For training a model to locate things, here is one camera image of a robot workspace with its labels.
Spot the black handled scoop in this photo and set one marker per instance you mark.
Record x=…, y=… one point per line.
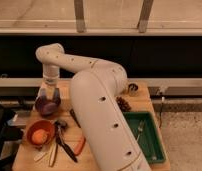
x=60, y=140

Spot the orange carrot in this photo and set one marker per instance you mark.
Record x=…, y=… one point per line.
x=80, y=145

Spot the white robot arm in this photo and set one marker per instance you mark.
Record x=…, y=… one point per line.
x=93, y=90

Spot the green tray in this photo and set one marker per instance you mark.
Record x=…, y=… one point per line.
x=149, y=140

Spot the black remote control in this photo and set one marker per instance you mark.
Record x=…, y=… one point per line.
x=72, y=113

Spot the blue sponge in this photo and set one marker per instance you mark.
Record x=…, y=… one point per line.
x=49, y=98

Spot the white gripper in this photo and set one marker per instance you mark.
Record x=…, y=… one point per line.
x=51, y=75

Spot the cream wooden knife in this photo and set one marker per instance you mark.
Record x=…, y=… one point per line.
x=53, y=151

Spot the orange fruit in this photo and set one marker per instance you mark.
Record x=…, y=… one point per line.
x=39, y=136

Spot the small dark jar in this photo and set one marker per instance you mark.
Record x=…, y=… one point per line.
x=132, y=89

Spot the silver fork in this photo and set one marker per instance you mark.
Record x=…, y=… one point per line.
x=140, y=129

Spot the pine cone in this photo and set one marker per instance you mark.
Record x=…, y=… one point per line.
x=123, y=104

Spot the orange bowl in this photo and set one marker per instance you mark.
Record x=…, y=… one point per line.
x=41, y=124

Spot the cream wooden spoon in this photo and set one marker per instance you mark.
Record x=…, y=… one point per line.
x=39, y=155

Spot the purple bowl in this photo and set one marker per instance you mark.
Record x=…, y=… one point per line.
x=47, y=106

